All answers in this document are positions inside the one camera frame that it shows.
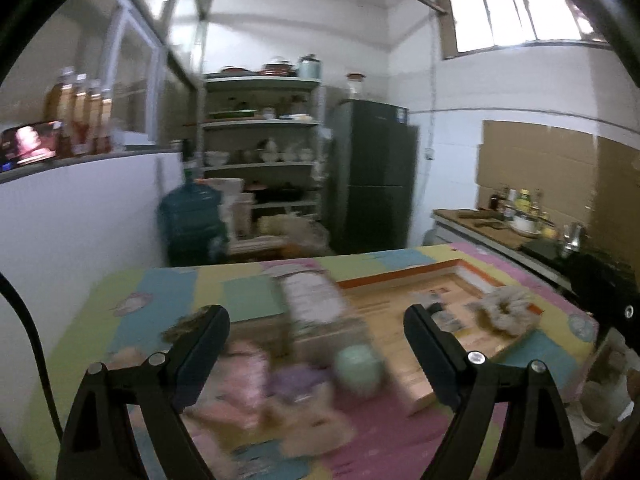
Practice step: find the white bowl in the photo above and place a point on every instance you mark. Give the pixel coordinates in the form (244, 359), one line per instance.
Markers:
(525, 226)

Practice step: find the white printed packet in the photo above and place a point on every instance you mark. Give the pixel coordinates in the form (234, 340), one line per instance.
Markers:
(312, 295)

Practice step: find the beige fluffy scrunchie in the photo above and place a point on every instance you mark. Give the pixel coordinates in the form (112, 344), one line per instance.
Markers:
(507, 310)

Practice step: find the glass jar with red lid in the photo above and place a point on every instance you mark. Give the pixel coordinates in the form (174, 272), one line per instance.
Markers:
(356, 85)

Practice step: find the blue water jug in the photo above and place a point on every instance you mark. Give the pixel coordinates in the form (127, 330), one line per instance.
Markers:
(192, 220)

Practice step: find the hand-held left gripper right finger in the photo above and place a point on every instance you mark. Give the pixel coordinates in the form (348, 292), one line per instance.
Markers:
(435, 365)

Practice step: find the black stove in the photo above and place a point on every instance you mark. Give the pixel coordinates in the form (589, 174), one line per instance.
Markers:
(590, 265)

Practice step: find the white shelf rack with dishes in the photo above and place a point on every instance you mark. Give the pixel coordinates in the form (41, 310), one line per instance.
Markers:
(260, 125)

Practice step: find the tall cardboard wall sheet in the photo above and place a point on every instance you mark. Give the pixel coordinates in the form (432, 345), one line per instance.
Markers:
(620, 200)

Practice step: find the beige plush toy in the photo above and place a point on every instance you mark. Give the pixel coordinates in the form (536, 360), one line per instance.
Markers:
(310, 425)

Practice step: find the large cardboard wall sheet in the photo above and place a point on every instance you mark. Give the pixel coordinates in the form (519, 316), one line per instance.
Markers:
(535, 160)

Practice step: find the wall socket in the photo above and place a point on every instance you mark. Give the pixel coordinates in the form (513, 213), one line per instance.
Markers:
(428, 154)

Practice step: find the window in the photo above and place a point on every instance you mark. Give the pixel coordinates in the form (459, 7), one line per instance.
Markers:
(510, 10)

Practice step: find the red pot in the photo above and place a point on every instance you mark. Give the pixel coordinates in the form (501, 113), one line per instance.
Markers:
(277, 67)

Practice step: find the plastic bags pile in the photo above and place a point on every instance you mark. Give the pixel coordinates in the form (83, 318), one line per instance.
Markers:
(295, 232)

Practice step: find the cardboard box orange rim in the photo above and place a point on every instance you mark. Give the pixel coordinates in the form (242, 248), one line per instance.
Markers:
(390, 310)

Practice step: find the group of condiment bottles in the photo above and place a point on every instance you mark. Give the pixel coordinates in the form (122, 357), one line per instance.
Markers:
(522, 202)

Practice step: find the amber liquid bottle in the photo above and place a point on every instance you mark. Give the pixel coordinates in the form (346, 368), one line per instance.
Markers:
(106, 120)
(80, 115)
(61, 110)
(95, 117)

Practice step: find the kitchen counter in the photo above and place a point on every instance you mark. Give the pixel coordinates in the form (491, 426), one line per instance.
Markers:
(480, 227)

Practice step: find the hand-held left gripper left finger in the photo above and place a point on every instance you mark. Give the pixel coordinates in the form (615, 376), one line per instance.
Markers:
(200, 360)

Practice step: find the white sack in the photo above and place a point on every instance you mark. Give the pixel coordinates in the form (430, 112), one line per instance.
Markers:
(237, 210)

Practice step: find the metal kettle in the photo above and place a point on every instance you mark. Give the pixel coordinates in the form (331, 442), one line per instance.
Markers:
(572, 240)

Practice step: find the aluminium window frame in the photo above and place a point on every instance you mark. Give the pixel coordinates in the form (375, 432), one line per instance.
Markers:
(160, 35)

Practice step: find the phone with lit screen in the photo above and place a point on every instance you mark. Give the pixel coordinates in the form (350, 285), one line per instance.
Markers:
(30, 142)

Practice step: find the teal pot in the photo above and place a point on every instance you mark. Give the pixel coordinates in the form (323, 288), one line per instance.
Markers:
(310, 67)

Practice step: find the dark refrigerator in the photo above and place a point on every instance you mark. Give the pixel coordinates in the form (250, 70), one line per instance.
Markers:
(372, 175)

